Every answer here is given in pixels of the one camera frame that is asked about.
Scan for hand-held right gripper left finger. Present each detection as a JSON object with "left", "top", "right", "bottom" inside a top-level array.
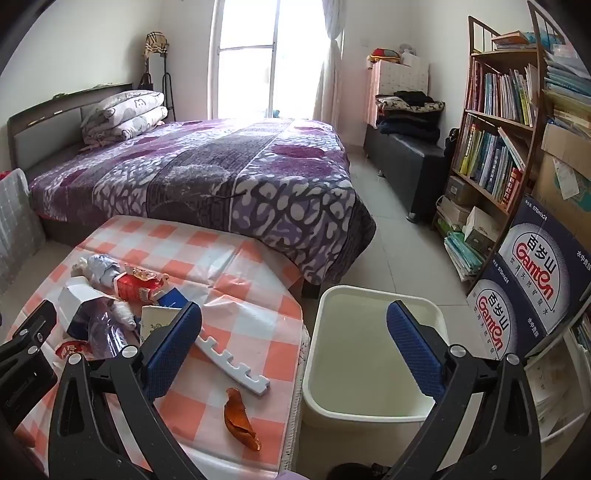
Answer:
[{"left": 47, "top": 301, "right": 208, "bottom": 480}]

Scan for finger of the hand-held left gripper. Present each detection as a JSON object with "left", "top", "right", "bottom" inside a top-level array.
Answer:
[{"left": 0, "top": 300, "right": 57, "bottom": 365}]

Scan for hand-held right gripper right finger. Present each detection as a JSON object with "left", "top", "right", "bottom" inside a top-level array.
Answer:
[{"left": 386, "top": 300, "right": 548, "bottom": 480}]

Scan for small red wrapper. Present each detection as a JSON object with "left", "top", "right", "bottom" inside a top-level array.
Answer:
[{"left": 55, "top": 340, "right": 90, "bottom": 361}]

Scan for cream plastic bin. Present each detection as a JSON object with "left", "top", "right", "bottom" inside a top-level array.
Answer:
[{"left": 302, "top": 285, "right": 451, "bottom": 428}]

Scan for blue and white carton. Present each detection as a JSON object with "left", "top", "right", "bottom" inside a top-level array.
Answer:
[{"left": 140, "top": 288, "right": 192, "bottom": 346}]

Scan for white paper carton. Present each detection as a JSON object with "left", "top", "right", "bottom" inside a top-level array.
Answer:
[{"left": 58, "top": 284, "right": 116, "bottom": 340}]

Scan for white crumpled tissue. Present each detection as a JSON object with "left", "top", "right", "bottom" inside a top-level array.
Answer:
[{"left": 113, "top": 300, "right": 137, "bottom": 330}]

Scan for purple plastic bag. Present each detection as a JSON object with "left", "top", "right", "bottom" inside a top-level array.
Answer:
[{"left": 85, "top": 298, "right": 141, "bottom": 361}]

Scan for red snack packet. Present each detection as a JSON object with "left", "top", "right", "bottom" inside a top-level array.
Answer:
[{"left": 115, "top": 268, "right": 171, "bottom": 303}]

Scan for crumpled pale plastic bag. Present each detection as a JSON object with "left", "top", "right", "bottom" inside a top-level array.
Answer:
[{"left": 71, "top": 254, "right": 123, "bottom": 289}]

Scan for orange peel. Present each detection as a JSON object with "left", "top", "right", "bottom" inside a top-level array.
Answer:
[{"left": 224, "top": 388, "right": 262, "bottom": 452}]

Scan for orange checked tablecloth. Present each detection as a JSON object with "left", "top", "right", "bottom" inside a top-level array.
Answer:
[{"left": 0, "top": 215, "right": 310, "bottom": 480}]

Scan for grey checked cloth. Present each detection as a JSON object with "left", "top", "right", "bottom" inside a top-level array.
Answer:
[{"left": 0, "top": 168, "right": 46, "bottom": 296}]

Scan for stack of teal booklets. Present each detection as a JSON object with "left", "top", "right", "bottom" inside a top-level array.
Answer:
[{"left": 443, "top": 231, "right": 485, "bottom": 282}]

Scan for white tissue box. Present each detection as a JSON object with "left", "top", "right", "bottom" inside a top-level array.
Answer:
[{"left": 464, "top": 206, "right": 502, "bottom": 245}]

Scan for stack of white papers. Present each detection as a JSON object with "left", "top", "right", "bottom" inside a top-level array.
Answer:
[{"left": 524, "top": 314, "right": 591, "bottom": 439}]

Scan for flat white box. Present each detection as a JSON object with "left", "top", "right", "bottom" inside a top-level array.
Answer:
[{"left": 436, "top": 196, "right": 472, "bottom": 227}]

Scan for small brown box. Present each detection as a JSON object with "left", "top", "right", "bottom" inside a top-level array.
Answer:
[{"left": 445, "top": 175, "right": 478, "bottom": 206}]

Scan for black leather bench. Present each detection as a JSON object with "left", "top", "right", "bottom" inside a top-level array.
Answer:
[{"left": 363, "top": 124, "right": 448, "bottom": 222}]

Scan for row of colourful books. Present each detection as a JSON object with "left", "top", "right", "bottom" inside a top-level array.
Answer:
[
  {"left": 455, "top": 115, "right": 527, "bottom": 213},
  {"left": 466, "top": 60, "right": 539, "bottom": 127}
]

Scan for brown cardboard box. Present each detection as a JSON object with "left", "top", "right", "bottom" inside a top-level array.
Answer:
[{"left": 531, "top": 122, "right": 591, "bottom": 217}]

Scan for folded dark clothes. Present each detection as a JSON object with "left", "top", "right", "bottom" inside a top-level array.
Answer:
[{"left": 379, "top": 111, "right": 441, "bottom": 141}]

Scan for leopard print blanket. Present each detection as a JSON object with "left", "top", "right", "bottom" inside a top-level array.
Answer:
[{"left": 376, "top": 97, "right": 446, "bottom": 114}]

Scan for wooden bookshelf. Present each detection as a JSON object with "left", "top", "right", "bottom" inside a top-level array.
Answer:
[{"left": 431, "top": 16, "right": 550, "bottom": 282}]

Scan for black metal coat rack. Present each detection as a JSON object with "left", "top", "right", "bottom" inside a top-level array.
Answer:
[{"left": 141, "top": 46, "right": 178, "bottom": 123}]

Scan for white drawer cabinet pink cover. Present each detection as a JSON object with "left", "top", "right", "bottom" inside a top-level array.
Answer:
[{"left": 365, "top": 60, "right": 430, "bottom": 127}]

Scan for glass balcony door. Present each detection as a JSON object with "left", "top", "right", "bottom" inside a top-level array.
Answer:
[{"left": 208, "top": 0, "right": 326, "bottom": 121}]

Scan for white curtain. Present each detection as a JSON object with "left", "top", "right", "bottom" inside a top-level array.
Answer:
[{"left": 311, "top": 0, "right": 346, "bottom": 123}]

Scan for red and yellow cloth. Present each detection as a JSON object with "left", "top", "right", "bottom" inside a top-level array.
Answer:
[{"left": 367, "top": 47, "right": 402, "bottom": 64}]

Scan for plaid scarf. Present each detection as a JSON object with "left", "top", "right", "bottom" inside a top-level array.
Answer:
[{"left": 144, "top": 32, "right": 171, "bottom": 58}]

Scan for pile of papers and books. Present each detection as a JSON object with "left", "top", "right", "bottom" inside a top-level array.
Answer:
[{"left": 542, "top": 28, "right": 591, "bottom": 139}]

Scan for stack of flat books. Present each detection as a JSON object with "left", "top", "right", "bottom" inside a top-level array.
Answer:
[{"left": 491, "top": 30, "right": 539, "bottom": 51}]

